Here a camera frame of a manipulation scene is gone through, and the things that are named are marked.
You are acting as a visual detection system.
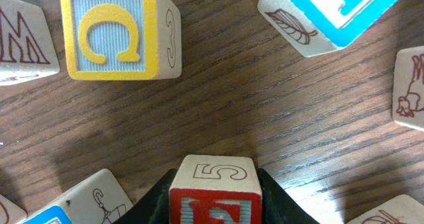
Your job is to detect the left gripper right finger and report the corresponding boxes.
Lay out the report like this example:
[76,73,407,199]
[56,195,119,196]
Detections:
[256,168,319,224]

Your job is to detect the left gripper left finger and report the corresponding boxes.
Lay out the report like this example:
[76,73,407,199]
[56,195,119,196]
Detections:
[113,168,177,224]

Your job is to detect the red E block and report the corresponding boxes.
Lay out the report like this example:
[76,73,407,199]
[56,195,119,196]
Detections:
[169,154,262,224]

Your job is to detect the blue T block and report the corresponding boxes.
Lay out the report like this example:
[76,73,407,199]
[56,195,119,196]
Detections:
[24,168,133,224]

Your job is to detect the red U block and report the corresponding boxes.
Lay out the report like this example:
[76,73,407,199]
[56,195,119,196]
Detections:
[347,194,423,224]

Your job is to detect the yellow block centre left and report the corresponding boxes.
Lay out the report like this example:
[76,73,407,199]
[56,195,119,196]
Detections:
[0,196,27,224]

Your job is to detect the yellow Q block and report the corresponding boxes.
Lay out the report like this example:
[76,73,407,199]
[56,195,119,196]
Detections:
[60,0,182,80]

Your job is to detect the blue L block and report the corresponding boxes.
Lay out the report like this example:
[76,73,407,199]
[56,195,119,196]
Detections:
[258,0,398,58]

